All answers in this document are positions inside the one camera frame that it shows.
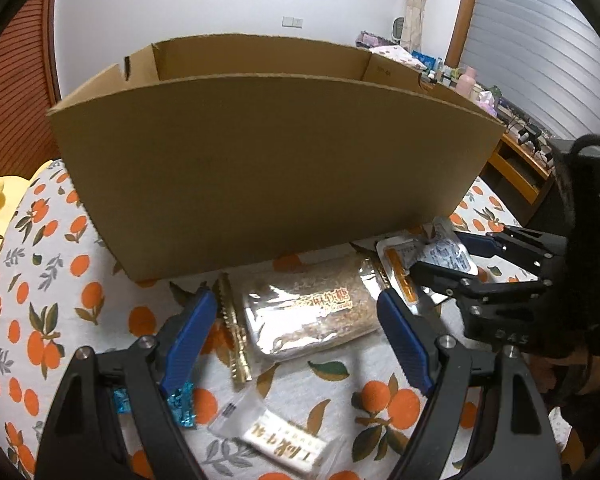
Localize silver white snack pouch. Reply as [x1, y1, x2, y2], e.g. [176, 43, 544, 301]
[374, 216, 479, 317]

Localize clear tray brown biscuits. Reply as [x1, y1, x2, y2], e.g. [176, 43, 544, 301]
[213, 249, 389, 390]

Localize person's right hand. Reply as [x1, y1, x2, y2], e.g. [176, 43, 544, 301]
[527, 347, 600, 394]

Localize wooden sideboard cabinet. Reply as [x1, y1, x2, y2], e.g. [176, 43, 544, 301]
[480, 133, 554, 226]

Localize blue foil candy wrapper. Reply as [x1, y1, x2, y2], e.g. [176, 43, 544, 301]
[112, 382, 197, 429]

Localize orange print bed sheet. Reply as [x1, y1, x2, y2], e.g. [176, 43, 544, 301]
[0, 160, 521, 479]

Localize pink bottle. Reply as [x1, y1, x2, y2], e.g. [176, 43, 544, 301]
[455, 66, 476, 100]

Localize small white pastry packet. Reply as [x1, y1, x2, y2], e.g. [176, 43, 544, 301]
[208, 388, 346, 479]

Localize grey window blind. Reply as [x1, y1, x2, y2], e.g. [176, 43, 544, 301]
[460, 0, 600, 139]

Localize floral folded cloth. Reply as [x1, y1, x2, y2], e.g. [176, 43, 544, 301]
[370, 46, 427, 72]

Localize brown cardboard box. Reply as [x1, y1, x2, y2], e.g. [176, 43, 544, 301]
[48, 34, 504, 281]

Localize beige floral curtain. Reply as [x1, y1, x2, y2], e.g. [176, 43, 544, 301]
[398, 0, 438, 53]

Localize brown louvered wardrobe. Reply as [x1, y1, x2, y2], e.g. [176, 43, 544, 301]
[0, 0, 60, 178]

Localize white wall switch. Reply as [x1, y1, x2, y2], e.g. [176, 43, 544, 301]
[282, 16, 303, 28]

